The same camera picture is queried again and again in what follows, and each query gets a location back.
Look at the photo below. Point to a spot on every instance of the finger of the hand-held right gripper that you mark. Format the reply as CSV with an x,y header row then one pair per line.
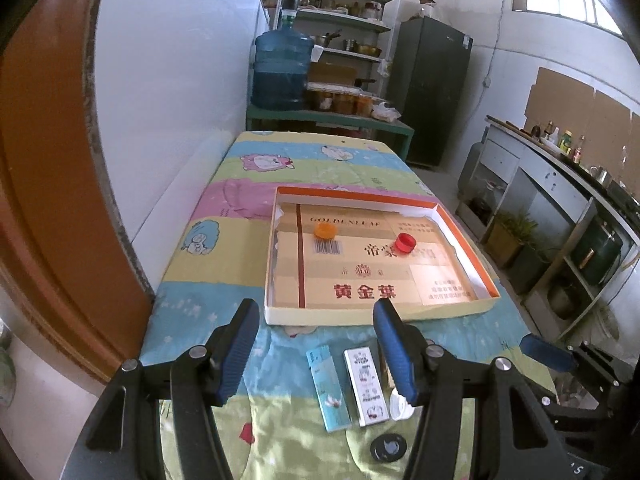
x,y
547,352
590,412

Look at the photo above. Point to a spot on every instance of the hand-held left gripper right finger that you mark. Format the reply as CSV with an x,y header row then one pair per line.
x,y
395,355

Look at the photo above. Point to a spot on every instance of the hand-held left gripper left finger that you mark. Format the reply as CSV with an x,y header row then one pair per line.
x,y
235,355

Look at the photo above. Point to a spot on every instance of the white toothpaste box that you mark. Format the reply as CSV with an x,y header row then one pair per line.
x,y
365,387

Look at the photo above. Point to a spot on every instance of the teal lighter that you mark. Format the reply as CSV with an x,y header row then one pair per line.
x,y
327,390

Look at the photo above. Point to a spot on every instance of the shallow cardboard box tray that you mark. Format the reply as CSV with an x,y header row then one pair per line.
x,y
360,280

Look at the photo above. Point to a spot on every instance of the black bottle cap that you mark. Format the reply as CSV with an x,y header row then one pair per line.
x,y
386,447

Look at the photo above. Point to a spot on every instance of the white bottle cap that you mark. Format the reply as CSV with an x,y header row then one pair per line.
x,y
400,406

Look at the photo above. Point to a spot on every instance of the dark green cooker pot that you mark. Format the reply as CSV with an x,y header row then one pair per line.
x,y
595,255

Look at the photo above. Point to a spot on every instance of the red bottle cap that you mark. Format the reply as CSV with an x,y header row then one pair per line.
x,y
405,243

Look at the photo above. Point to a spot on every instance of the crate with green plants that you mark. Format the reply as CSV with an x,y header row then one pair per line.
x,y
505,240

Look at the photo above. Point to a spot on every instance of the plain orange bottle cap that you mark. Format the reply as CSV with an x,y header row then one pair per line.
x,y
325,231

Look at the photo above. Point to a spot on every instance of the grey kitchen counter cabinet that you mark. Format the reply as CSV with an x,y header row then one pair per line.
x,y
545,185

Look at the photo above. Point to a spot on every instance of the grey gas cylinder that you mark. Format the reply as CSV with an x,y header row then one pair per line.
x,y
472,170

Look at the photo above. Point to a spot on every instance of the yellow green bottle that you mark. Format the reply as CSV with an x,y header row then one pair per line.
x,y
565,142

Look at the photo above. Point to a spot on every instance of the green table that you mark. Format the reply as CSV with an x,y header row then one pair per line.
x,y
350,122

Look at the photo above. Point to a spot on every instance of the white plastic bag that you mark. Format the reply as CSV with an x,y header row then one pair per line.
x,y
387,111

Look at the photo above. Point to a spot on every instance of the brown wooden door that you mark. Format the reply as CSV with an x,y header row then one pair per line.
x,y
45,185

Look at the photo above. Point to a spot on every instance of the row of orange jars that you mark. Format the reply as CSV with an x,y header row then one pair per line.
x,y
340,104

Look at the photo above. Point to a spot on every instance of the dark green refrigerator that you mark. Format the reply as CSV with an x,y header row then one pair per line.
x,y
430,90

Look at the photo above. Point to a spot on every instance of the cardboard box on shelf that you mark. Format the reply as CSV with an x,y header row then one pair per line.
x,y
332,74

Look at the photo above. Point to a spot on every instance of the blue water jug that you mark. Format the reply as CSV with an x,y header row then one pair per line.
x,y
280,65

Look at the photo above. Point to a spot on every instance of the white metal shelf rack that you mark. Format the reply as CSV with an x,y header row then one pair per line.
x,y
350,20

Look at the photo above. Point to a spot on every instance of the cardboard wall sheets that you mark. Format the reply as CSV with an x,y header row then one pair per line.
x,y
565,100

